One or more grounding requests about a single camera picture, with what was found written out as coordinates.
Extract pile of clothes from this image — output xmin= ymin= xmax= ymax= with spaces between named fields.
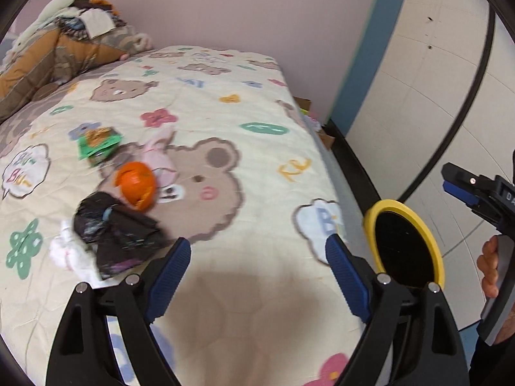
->
xmin=54 ymin=0 xmax=134 ymax=41

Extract pink paper scrap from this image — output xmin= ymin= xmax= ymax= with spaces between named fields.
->
xmin=139 ymin=129 xmax=180 ymax=188

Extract person's right hand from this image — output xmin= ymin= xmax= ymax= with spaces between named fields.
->
xmin=477 ymin=235 xmax=501 ymax=299

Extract yellow bin with black liner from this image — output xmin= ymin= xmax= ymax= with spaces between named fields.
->
xmin=363 ymin=200 xmax=446 ymax=291

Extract small white plush toy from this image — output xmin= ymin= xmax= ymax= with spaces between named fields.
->
xmin=131 ymin=32 xmax=156 ymax=53

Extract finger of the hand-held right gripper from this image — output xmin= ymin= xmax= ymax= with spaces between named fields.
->
xmin=440 ymin=163 xmax=497 ymax=212

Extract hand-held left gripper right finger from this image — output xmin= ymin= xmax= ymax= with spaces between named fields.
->
xmin=324 ymin=233 xmax=471 ymax=386

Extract orange mandarin peel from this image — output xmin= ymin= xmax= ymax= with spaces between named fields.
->
xmin=115 ymin=161 xmax=158 ymax=211

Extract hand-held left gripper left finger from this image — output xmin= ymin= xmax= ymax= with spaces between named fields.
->
xmin=45 ymin=236 xmax=192 ymax=386

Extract white wardrobe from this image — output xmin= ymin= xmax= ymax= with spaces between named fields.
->
xmin=329 ymin=0 xmax=515 ymax=330

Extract printed cardboard box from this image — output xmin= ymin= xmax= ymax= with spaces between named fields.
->
xmin=316 ymin=131 xmax=337 ymax=152

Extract white tissue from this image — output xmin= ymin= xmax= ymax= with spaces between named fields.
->
xmin=49 ymin=220 xmax=101 ymax=286

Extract black plastic bag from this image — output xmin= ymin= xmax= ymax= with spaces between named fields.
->
xmin=72 ymin=192 xmax=172 ymax=280

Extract long white plush toy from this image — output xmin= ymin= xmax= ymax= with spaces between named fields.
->
xmin=16 ymin=0 xmax=101 ymax=45

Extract green snack packet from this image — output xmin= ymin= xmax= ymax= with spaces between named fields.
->
xmin=78 ymin=126 xmax=123 ymax=167

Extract person's right forearm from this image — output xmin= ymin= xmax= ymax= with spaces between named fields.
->
xmin=493 ymin=303 xmax=515 ymax=345

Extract bear print quilted blanket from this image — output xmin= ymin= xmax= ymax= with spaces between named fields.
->
xmin=0 ymin=46 xmax=368 ymax=386

